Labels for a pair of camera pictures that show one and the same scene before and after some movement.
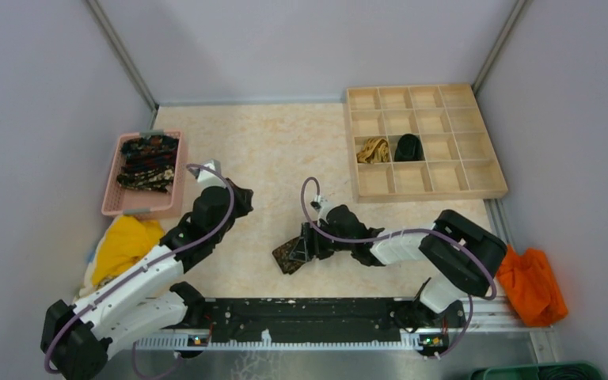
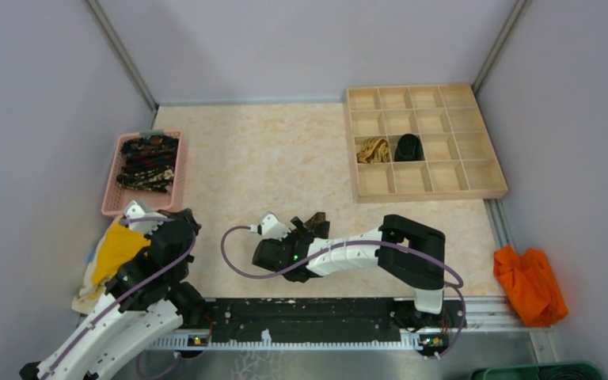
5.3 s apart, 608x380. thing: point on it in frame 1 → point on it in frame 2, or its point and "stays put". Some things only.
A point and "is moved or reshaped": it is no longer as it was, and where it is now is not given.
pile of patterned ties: [150, 162] stays put
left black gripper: [243, 196] → [184, 214]
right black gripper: [309, 244] → [298, 225]
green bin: [554, 371] stays put
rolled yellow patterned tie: [376, 150] stays put
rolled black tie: [408, 148] stays put
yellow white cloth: [125, 237] stays put
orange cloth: [527, 281] stays put
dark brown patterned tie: [281, 255] is moved or reshaped
